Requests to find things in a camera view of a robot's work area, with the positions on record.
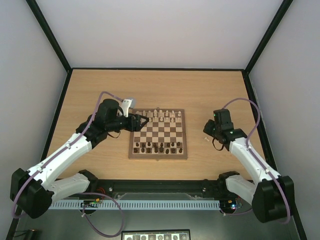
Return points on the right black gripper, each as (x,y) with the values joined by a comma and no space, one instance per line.
(208,127)

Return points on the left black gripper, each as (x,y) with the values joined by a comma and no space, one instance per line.
(137,127)

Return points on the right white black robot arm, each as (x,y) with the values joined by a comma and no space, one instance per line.
(255,160)

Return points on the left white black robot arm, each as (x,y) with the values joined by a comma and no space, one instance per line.
(106,118)

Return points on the wooden chess board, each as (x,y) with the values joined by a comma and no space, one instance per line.
(160,132)

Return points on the dark chess pieces back row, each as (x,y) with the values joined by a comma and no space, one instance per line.
(158,144)

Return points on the dark chess pieces row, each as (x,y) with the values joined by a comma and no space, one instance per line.
(159,150)
(158,144)

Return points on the dark chess pieces front row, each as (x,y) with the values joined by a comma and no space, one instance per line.
(159,150)

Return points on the right controller board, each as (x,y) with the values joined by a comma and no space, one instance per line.
(233,204)

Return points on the controller board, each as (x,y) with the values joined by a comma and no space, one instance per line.
(90,203)
(233,204)

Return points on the left controller board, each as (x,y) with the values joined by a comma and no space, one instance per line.
(90,203)

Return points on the light pawns second row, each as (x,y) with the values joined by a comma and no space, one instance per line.
(165,119)

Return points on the printed reference sheet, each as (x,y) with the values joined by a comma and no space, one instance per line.
(183,234)

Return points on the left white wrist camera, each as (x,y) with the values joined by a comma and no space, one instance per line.
(127,103)

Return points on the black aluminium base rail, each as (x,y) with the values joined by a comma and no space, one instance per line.
(160,186)

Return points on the light blue cable duct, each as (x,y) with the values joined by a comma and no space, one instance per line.
(208,205)

